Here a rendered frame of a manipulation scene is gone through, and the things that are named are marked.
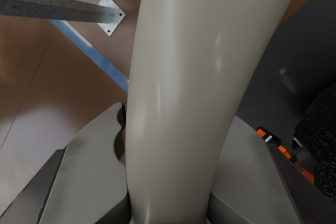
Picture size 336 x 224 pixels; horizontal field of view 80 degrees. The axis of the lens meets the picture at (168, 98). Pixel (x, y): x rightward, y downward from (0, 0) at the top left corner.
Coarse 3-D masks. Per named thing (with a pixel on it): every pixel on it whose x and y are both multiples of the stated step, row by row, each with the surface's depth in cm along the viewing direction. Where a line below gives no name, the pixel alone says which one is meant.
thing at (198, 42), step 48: (144, 0) 4; (192, 0) 3; (240, 0) 3; (288, 0) 4; (144, 48) 4; (192, 48) 4; (240, 48) 4; (144, 96) 4; (192, 96) 4; (240, 96) 5; (144, 144) 5; (192, 144) 5; (144, 192) 6; (192, 192) 6
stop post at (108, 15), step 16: (0, 0) 73; (16, 0) 78; (32, 0) 84; (48, 0) 93; (64, 0) 103; (112, 0) 137; (32, 16) 89; (48, 16) 96; (64, 16) 104; (80, 16) 114; (96, 16) 125; (112, 16) 139; (112, 32) 144
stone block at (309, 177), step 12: (324, 96) 101; (312, 108) 101; (324, 108) 93; (300, 120) 100; (312, 120) 93; (324, 120) 87; (300, 132) 93; (312, 132) 87; (324, 132) 81; (300, 144) 89; (312, 144) 81; (324, 144) 76; (300, 156) 89; (312, 156) 76; (324, 156) 72; (312, 168) 75; (324, 168) 70; (312, 180) 75; (324, 180) 70; (324, 192) 70
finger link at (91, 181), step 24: (96, 120) 10; (120, 120) 12; (72, 144) 9; (96, 144) 9; (120, 144) 10; (72, 168) 8; (96, 168) 8; (120, 168) 8; (72, 192) 7; (96, 192) 7; (120, 192) 7; (48, 216) 6; (72, 216) 6; (96, 216) 6; (120, 216) 7
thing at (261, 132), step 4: (260, 128) 129; (260, 132) 130; (264, 132) 129; (268, 132) 129; (264, 136) 130; (268, 136) 127; (272, 136) 127; (268, 140) 128; (272, 140) 126; (276, 144) 126; (280, 148) 125; (284, 148) 124
